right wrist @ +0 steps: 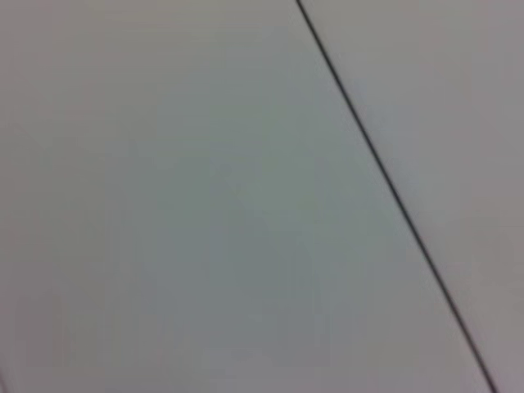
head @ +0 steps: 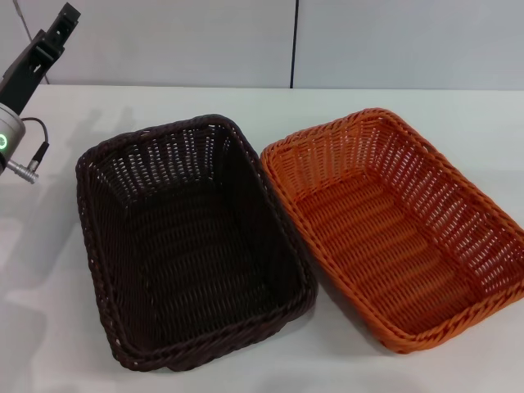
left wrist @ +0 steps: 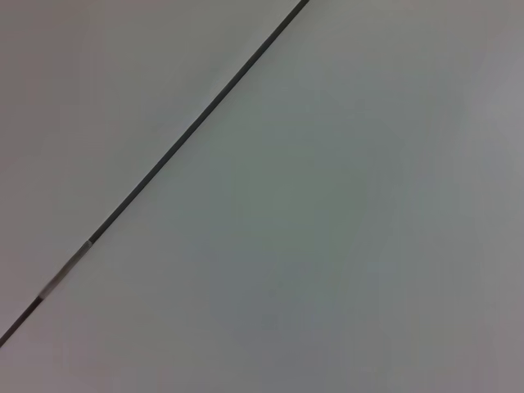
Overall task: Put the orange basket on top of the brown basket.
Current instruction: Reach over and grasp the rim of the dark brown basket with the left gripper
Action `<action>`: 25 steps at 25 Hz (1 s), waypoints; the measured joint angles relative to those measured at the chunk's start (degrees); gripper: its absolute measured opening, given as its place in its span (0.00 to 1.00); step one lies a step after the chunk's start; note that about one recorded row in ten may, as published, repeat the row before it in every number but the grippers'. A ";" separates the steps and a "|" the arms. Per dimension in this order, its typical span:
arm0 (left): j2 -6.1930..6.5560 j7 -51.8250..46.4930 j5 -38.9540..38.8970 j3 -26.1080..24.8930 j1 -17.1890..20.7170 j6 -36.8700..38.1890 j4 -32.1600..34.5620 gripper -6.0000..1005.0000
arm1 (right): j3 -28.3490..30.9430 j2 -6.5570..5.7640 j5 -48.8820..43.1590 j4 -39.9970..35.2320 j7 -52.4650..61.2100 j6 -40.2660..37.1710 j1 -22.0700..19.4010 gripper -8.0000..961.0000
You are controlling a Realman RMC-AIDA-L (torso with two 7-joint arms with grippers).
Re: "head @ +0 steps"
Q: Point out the dark brown woven basket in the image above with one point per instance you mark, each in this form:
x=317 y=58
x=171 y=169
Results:
x=196 y=254

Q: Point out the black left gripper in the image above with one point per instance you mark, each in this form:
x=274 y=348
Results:
x=20 y=78

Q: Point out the orange woven basket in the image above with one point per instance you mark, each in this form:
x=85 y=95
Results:
x=385 y=245

